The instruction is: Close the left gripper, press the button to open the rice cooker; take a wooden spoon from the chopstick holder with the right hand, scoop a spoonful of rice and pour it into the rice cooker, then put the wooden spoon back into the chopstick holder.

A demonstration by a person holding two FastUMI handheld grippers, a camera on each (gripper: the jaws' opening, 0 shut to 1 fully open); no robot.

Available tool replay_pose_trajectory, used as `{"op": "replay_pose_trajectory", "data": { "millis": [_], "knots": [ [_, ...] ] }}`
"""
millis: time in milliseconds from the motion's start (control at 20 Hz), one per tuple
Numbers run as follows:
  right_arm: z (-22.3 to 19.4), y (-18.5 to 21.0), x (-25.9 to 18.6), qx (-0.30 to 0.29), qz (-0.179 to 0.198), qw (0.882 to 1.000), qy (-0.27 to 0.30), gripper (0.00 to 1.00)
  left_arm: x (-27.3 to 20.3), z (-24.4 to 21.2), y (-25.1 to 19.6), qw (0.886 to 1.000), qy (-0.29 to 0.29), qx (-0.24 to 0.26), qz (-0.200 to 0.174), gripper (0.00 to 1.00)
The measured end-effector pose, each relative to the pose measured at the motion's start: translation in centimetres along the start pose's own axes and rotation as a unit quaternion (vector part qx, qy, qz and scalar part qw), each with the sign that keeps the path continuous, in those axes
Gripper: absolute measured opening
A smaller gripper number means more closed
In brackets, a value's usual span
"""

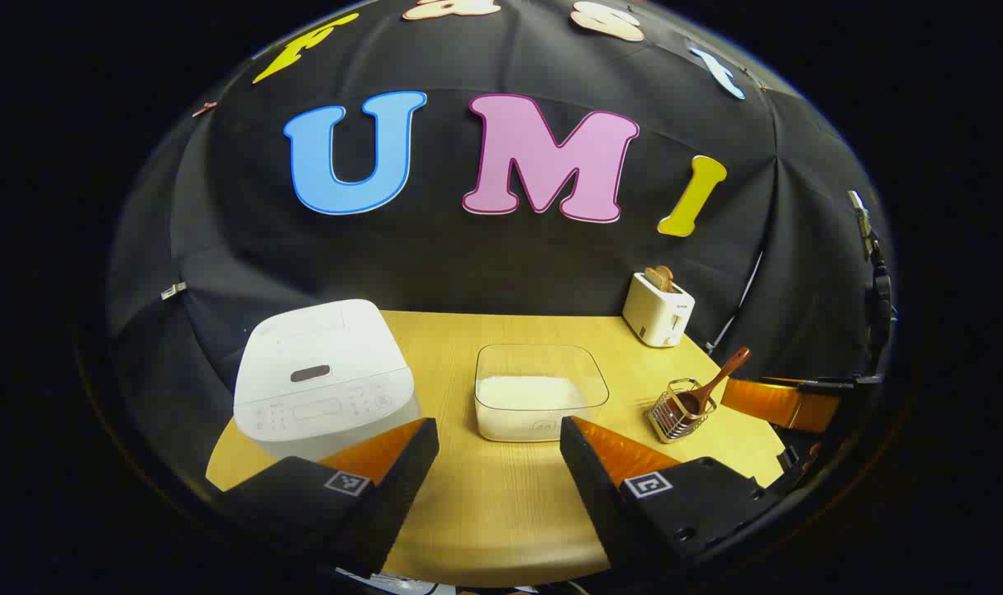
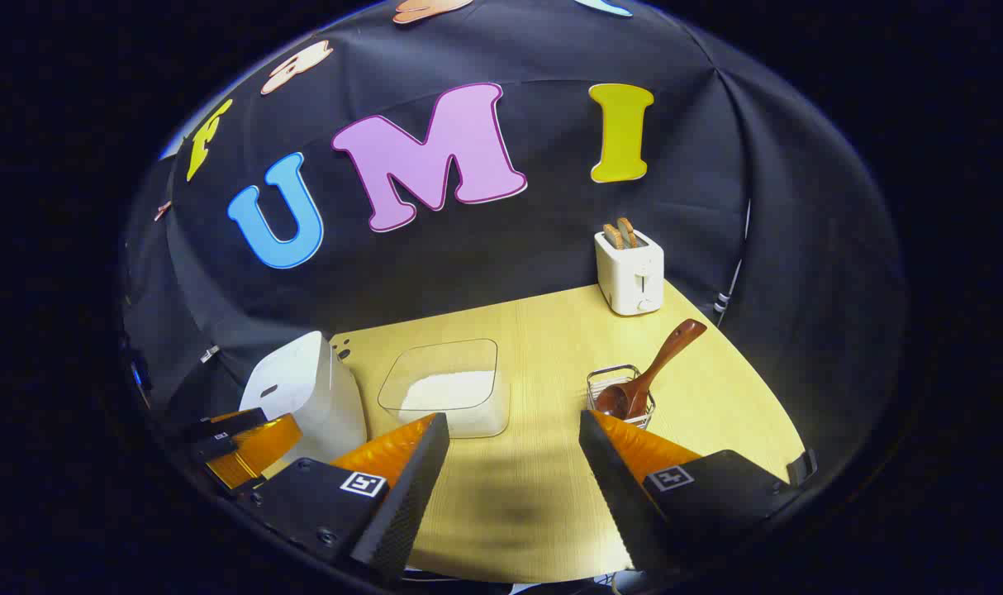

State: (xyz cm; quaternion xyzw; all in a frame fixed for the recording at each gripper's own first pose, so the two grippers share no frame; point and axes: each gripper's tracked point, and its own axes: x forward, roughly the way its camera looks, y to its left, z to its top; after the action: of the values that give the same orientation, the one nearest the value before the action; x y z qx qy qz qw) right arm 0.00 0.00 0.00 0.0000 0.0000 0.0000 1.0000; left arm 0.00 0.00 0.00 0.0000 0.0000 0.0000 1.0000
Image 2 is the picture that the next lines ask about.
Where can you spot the white toaster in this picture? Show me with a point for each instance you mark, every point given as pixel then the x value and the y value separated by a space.
pixel 629 277

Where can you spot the clear plastic box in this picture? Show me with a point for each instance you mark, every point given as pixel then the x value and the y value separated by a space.
pixel 419 368

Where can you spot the small copper clip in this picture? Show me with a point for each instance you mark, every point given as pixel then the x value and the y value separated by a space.
pixel 162 211

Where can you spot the black table clamp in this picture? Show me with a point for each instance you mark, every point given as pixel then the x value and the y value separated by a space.
pixel 801 468

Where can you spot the brown wooden spoon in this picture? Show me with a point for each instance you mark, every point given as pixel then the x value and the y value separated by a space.
pixel 663 359

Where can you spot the white rice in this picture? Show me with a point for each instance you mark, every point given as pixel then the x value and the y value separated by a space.
pixel 460 397

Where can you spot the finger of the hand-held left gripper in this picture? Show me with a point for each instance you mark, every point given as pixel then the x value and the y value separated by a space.
pixel 258 450
pixel 233 426

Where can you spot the white rice cooker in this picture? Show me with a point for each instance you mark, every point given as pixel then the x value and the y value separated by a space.
pixel 311 388

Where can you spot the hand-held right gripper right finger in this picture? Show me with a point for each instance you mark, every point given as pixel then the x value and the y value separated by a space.
pixel 613 487

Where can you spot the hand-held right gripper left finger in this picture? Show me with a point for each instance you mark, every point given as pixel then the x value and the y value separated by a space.
pixel 411 487

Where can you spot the silver cloth clip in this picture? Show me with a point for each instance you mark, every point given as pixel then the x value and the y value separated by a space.
pixel 210 354
pixel 722 302

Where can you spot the toast slice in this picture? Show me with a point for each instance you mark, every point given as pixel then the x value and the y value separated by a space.
pixel 610 236
pixel 628 232

